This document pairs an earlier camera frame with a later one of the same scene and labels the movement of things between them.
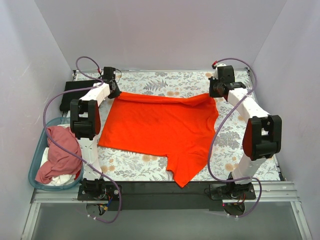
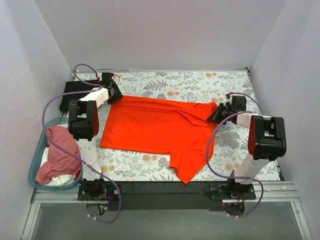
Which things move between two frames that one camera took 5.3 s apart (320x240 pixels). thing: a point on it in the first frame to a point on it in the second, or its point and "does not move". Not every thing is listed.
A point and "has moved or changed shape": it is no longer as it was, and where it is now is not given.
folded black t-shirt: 65,105 does not move
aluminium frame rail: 266,192 does not move
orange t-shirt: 179,128 has moved or changed shape
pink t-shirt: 60,162 does not move
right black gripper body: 213,89 to 220,113
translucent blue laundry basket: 37,156 does not move
